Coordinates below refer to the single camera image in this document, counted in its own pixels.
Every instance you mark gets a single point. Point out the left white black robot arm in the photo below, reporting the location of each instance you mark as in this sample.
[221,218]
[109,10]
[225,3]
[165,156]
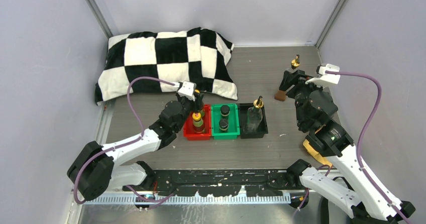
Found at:
[98,168]

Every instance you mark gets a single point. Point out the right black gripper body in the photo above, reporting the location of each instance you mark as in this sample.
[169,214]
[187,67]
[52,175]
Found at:
[300,91]

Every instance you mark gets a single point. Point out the green plastic bin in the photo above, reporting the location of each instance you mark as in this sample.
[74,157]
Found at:
[233,130]

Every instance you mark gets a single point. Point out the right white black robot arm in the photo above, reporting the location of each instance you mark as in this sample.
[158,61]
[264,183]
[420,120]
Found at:
[366,200]

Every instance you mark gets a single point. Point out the red plastic bin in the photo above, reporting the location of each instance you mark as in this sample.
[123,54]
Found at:
[191,134]

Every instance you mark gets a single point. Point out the black white checkered cloth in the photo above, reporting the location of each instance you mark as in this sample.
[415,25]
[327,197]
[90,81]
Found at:
[147,62]

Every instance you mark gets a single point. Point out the clear glass oil bottle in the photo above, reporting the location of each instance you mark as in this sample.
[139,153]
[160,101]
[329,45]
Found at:
[254,115]

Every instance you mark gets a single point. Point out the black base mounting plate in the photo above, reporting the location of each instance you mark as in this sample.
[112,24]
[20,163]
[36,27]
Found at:
[220,182]

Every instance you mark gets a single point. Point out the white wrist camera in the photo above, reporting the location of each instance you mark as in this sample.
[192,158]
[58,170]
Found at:
[187,89]
[323,78]

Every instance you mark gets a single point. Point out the aluminium slotted rail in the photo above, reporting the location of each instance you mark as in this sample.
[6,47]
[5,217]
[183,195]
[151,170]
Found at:
[241,198]

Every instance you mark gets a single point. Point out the black plastic bin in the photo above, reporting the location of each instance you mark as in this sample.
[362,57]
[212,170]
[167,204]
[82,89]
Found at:
[262,129]

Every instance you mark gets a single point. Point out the green label spice jar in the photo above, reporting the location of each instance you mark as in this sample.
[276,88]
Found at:
[223,125]

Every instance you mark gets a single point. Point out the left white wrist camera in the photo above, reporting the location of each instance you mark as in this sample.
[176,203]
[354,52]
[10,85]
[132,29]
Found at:
[187,89]

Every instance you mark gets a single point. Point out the brown sauce glass bottle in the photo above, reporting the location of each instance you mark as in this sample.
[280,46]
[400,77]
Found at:
[281,94]

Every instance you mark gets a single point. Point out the yellow cap chili sauce bottle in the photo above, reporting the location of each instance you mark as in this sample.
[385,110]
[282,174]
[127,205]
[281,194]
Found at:
[199,105]

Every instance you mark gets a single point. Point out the yellow cloth rag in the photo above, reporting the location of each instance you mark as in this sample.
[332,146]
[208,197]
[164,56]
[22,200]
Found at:
[316,151]

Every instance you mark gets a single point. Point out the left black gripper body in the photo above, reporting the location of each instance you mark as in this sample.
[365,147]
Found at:
[189,106]

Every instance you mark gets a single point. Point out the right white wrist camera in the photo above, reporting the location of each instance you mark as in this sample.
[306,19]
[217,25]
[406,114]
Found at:
[323,78]

